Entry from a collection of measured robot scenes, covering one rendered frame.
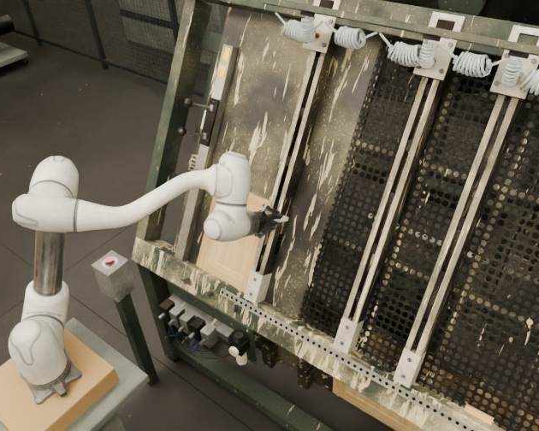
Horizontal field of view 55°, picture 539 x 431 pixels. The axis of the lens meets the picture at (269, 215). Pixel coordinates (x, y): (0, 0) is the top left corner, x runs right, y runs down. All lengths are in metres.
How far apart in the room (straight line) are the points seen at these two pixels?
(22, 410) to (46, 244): 0.63
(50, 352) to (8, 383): 0.30
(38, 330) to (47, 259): 0.25
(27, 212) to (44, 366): 0.64
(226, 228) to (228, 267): 0.62
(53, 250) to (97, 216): 0.35
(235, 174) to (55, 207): 0.54
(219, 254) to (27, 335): 0.80
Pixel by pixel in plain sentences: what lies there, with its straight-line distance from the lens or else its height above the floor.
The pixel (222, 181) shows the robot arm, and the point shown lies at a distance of 1.63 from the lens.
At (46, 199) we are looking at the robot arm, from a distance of 1.66.
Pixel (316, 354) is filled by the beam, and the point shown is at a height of 0.85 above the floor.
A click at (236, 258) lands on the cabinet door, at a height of 0.99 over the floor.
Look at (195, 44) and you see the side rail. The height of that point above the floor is 1.67.
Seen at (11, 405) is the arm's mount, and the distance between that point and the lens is 2.22.
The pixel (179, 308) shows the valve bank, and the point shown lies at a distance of 2.36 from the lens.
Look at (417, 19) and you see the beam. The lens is 1.80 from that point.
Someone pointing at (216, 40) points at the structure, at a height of 1.69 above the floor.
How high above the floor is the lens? 2.52
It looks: 40 degrees down
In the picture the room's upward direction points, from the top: 4 degrees counter-clockwise
